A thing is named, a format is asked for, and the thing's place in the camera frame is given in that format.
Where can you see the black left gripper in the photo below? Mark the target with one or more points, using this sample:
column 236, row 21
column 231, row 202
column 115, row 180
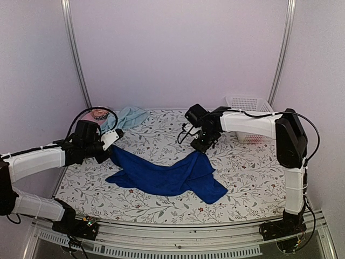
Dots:
column 102, row 158

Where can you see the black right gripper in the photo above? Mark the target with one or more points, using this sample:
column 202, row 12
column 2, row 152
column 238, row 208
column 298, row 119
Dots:
column 201, row 148

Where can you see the dark blue towel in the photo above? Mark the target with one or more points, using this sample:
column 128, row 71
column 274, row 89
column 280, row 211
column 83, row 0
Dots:
column 192, row 173

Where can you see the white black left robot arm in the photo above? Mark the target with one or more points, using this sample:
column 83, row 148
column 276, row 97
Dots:
column 59, row 154

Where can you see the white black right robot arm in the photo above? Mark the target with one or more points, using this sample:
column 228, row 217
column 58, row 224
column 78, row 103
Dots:
column 283, row 127

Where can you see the pink plate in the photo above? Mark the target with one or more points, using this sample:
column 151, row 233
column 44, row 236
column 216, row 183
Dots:
column 89, row 118

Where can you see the white plastic basket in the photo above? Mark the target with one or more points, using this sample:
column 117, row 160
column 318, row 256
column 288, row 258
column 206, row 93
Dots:
column 253, row 106

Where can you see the light blue towel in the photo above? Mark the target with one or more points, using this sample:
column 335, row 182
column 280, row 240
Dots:
column 128, row 117

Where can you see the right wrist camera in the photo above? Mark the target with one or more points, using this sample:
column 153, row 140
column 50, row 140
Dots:
column 195, row 115

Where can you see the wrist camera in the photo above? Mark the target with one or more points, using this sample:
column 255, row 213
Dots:
column 86, row 132
column 195, row 115

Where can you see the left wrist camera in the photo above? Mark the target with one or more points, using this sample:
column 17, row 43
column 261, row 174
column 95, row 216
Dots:
column 86, row 132

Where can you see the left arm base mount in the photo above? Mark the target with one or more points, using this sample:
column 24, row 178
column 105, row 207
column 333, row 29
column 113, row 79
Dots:
column 73, row 227

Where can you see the aluminium front rail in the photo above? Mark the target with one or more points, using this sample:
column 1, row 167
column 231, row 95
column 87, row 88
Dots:
column 116, row 239

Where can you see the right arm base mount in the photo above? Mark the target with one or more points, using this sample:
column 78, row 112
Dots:
column 288, row 225

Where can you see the left aluminium frame post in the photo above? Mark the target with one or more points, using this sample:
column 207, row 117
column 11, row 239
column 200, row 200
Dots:
column 67, row 14

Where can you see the aluminium frame post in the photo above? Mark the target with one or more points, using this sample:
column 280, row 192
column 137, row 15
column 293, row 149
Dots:
column 288, row 26
column 67, row 14

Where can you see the right aluminium frame post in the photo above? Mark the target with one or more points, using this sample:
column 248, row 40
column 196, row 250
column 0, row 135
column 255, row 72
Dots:
column 288, row 26

